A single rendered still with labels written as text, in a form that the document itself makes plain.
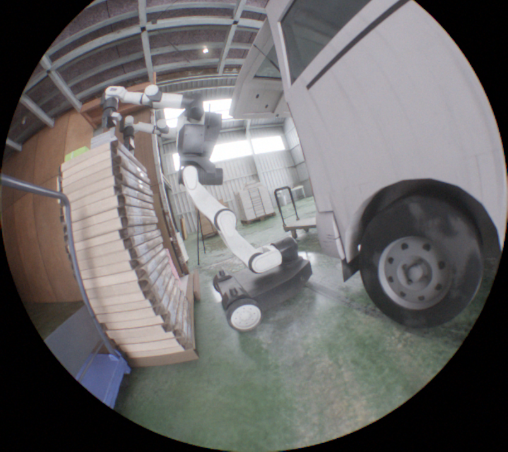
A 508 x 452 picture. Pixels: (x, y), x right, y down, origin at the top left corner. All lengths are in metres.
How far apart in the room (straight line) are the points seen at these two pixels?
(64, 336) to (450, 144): 1.13
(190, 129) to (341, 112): 0.82
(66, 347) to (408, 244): 1.11
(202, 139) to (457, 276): 1.31
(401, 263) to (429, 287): 0.15
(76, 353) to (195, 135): 1.18
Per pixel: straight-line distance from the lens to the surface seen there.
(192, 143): 1.04
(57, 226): 2.94
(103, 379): 0.87
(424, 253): 0.64
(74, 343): 0.72
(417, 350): 0.80
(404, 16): 0.61
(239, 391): 0.78
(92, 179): 0.84
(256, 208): 5.81
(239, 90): 1.81
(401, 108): 0.53
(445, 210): 0.56
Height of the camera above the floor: 0.66
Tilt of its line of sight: 1 degrees up
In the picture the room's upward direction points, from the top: 16 degrees counter-clockwise
